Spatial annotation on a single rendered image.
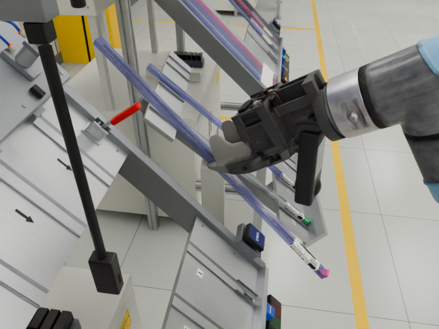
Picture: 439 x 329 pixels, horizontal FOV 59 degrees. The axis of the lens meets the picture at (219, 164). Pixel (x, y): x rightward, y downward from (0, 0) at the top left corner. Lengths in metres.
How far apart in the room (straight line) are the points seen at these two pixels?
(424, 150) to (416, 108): 0.05
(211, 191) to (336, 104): 0.61
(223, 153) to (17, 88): 0.28
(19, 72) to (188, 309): 0.43
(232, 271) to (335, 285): 1.05
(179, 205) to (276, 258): 1.12
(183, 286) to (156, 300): 1.03
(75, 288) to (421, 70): 0.85
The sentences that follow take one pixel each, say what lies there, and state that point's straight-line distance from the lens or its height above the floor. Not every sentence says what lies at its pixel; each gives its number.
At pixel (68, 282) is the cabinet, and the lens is 1.03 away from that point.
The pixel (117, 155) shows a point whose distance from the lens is 0.70.
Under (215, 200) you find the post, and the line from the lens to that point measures 1.02.
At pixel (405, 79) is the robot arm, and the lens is 0.44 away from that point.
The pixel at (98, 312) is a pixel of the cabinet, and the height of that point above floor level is 0.62.
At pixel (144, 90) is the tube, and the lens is 0.59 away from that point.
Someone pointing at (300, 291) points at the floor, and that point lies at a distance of 1.75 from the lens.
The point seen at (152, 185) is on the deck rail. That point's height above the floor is 0.93.
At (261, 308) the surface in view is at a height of 0.73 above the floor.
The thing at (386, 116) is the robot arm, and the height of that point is 1.19.
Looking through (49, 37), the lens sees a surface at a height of 1.33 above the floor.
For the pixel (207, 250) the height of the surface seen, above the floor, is 0.83.
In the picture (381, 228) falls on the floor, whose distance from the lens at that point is 2.10.
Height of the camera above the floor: 1.40
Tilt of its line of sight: 37 degrees down
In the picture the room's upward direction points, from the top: straight up
